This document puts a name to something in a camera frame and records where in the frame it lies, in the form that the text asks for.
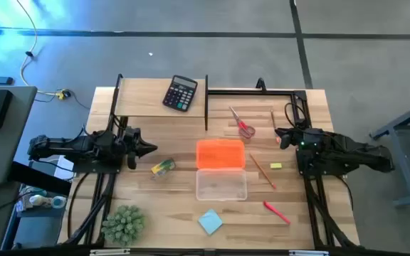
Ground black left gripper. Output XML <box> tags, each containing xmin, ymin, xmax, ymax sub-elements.
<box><xmin>123</xmin><ymin>127</ymin><xmax>158</xmax><ymax>157</ymax></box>

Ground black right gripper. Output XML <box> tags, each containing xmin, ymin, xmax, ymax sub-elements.
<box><xmin>274</xmin><ymin>127</ymin><xmax>317</xmax><ymax>150</ymax></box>

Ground yellow green crayon box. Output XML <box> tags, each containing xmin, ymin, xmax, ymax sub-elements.
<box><xmin>150</xmin><ymin>158</ymin><xmax>177</xmax><ymax>178</ymax></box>

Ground red-handled scissors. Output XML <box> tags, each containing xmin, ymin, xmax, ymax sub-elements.
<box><xmin>228</xmin><ymin>105</ymin><xmax>257</xmax><ymax>140</ymax></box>

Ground orange-lidded clear pencil case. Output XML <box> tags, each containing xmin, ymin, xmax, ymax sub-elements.
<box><xmin>194</xmin><ymin>138</ymin><xmax>248</xmax><ymax>202</ymax></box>

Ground pink pen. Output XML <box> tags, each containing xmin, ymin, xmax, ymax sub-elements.
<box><xmin>263</xmin><ymin>201</ymin><xmax>292</xmax><ymax>225</ymax></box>

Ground blue sticky note pad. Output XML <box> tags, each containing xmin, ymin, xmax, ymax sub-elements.
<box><xmin>197</xmin><ymin>208</ymin><xmax>224</xmax><ymax>236</ymax></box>

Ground wooden shelf riser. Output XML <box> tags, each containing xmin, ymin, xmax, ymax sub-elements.
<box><xmin>108</xmin><ymin>73</ymin><xmax>210</xmax><ymax>132</ymax></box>

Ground black desk calculator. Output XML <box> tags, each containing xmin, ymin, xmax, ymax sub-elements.
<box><xmin>162</xmin><ymin>74</ymin><xmax>199</xmax><ymax>113</ymax></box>

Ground green artificial plant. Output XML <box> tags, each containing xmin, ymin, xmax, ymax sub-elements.
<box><xmin>100</xmin><ymin>204</ymin><xmax>147</xmax><ymax>248</ymax></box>

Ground white paper sheet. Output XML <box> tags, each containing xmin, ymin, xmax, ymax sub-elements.
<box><xmin>53</xmin><ymin>151</ymin><xmax>76</xmax><ymax>181</ymax></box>

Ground black flat panel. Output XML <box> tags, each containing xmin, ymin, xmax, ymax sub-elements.
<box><xmin>7</xmin><ymin>160</ymin><xmax>73</xmax><ymax>196</ymax></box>

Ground white bottle teal cap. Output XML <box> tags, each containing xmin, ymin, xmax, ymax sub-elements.
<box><xmin>29</xmin><ymin>194</ymin><xmax>67</xmax><ymax>210</ymax></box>

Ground blue-grey metal cart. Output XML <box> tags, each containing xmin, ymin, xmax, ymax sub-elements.
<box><xmin>369</xmin><ymin>96</ymin><xmax>410</xmax><ymax>209</ymax></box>

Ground grey desk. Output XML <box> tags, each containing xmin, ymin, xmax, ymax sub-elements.
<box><xmin>0</xmin><ymin>85</ymin><xmax>38</xmax><ymax>186</ymax></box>

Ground ribbed right wrist camera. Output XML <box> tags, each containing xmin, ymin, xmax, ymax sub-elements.
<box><xmin>279</xmin><ymin>134</ymin><xmax>293</xmax><ymax>149</ymax></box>

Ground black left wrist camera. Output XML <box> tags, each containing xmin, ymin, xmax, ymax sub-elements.
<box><xmin>126</xmin><ymin>151</ymin><xmax>139</xmax><ymax>171</ymax></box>

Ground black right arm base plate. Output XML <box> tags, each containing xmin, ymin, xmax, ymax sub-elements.
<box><xmin>295</xmin><ymin>147</ymin><xmax>350</xmax><ymax>178</ymax></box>

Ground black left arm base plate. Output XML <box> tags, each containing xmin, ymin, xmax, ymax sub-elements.
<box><xmin>72</xmin><ymin>149</ymin><xmax>124</xmax><ymax>174</ymax></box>

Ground black base cable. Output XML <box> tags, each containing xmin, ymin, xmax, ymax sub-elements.
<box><xmin>336</xmin><ymin>175</ymin><xmax>354</xmax><ymax>211</ymax></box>
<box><xmin>65</xmin><ymin>172</ymin><xmax>92</xmax><ymax>240</ymax></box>

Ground silver metal bracket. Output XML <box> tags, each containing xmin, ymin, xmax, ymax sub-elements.
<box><xmin>288</xmin><ymin>250</ymin><xmax>330</xmax><ymax>256</ymax></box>
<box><xmin>90</xmin><ymin>248</ymin><xmax>131</xmax><ymax>256</ymax></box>

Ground pale floor cable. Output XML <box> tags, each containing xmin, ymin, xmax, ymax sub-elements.
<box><xmin>14</xmin><ymin>0</ymin><xmax>59</xmax><ymax>97</ymax></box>

